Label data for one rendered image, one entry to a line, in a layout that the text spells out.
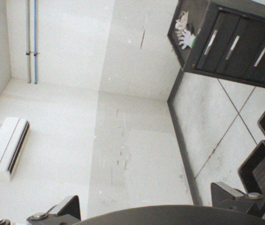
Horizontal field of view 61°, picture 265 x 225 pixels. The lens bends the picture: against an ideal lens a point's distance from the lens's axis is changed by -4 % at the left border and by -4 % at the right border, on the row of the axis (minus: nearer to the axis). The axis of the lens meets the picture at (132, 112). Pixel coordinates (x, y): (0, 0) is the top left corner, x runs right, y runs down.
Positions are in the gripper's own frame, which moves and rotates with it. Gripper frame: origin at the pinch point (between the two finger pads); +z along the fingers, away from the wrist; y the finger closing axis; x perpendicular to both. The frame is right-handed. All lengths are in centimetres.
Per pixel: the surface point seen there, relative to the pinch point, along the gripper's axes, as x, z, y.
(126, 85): 81, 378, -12
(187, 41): 58, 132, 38
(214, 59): 44, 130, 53
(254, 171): -28, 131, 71
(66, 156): -19, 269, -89
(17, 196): -52, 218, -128
